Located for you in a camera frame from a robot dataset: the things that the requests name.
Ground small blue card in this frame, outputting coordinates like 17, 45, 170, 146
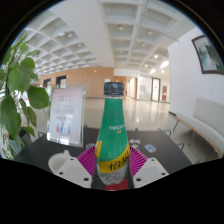
144, 143, 157, 154

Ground black metal chairs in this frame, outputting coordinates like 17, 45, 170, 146
133, 126, 186, 152

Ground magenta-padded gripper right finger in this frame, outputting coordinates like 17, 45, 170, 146
128, 145, 170, 190

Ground acrylic sign stand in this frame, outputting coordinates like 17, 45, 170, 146
46, 86, 87, 148

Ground long white bench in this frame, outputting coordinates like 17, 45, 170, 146
173, 97, 224, 159

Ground green-labelled clear drink bottle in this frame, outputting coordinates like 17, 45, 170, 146
94, 81, 131, 187

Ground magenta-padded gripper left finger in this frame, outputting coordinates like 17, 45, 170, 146
54, 145, 101, 190

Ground recessed ceiling lights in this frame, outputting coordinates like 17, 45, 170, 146
56, 24, 171, 76

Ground green leafy potted plant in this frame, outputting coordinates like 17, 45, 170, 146
0, 33, 51, 161

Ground black-framed glass door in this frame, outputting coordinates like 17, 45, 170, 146
150, 77, 162, 102

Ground dark-framed landscape picture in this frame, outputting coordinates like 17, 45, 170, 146
191, 34, 224, 75

